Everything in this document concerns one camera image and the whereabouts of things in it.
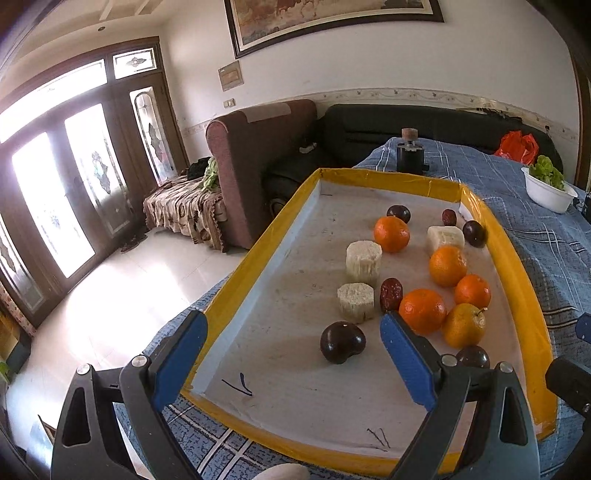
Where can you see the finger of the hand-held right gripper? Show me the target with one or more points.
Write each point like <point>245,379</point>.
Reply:
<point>585,327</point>
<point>572,383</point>

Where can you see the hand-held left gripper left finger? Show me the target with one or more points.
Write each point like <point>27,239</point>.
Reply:
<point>182,355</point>

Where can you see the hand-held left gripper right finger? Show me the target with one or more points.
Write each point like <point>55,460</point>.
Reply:
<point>406,355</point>

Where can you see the orange tangerine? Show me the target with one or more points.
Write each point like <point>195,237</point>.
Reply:
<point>391,234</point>
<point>448,266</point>
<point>422,311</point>
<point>472,290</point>

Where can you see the red jujube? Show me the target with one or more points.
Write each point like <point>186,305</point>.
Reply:
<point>391,294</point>
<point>448,217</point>

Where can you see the dark purple plum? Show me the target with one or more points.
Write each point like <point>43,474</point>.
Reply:
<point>472,356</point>
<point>398,213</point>
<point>474,232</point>
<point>342,342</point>

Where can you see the white tray with yellow rim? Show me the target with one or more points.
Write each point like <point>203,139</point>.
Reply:
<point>286,369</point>

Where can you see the person's left hand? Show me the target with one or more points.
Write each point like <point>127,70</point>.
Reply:
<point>281,473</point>

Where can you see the dark slippers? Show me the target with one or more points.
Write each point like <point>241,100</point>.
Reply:
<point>134,243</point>

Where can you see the white bowl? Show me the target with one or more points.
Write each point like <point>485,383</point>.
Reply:
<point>547,196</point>

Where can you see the small patterned side table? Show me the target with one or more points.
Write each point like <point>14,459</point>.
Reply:
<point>184,212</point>

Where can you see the green lettuce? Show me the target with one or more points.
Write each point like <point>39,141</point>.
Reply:
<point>545,168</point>

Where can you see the brown armchair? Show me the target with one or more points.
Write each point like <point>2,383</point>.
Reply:
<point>240,184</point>

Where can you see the green cloth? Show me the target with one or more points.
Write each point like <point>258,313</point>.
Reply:
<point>211,173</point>

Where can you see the black bag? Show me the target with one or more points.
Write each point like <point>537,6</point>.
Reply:
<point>198,167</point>

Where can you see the black clamp with wooden knob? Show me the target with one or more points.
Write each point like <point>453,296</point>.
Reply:
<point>410,159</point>

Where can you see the red plastic bag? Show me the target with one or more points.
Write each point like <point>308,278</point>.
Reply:
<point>515,143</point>

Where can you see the wooden glass door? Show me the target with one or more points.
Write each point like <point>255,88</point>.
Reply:
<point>92,161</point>

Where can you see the small white object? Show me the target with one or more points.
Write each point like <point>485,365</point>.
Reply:
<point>308,148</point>

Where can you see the black sofa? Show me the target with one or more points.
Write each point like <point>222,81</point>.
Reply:
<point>360,124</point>

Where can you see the wooden window frame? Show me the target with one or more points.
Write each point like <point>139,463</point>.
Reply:
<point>582,92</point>

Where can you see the beige wall plaque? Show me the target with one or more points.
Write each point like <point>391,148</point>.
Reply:
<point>231,75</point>

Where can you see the framed wall picture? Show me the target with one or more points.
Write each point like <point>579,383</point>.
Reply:
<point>323,18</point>

